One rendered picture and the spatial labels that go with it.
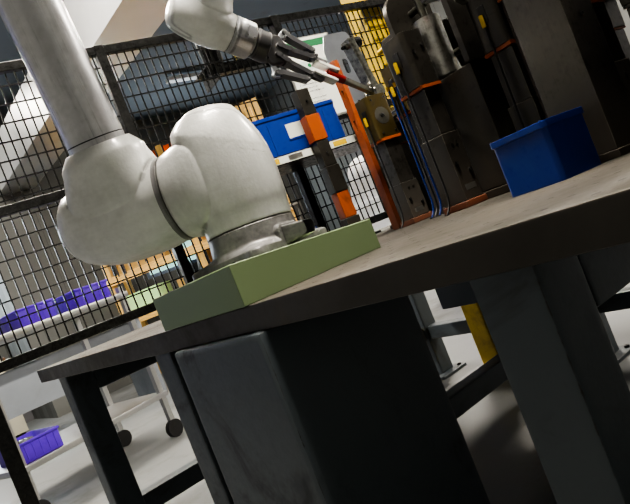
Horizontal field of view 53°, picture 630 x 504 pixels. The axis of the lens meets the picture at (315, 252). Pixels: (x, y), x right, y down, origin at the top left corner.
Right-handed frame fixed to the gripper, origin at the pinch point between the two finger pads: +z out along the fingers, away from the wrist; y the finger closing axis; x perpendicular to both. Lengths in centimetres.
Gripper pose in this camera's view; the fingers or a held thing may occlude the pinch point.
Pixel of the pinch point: (325, 72)
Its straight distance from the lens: 169.0
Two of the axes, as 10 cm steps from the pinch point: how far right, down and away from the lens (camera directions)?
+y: 1.3, -9.6, 2.6
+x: -4.6, 1.7, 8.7
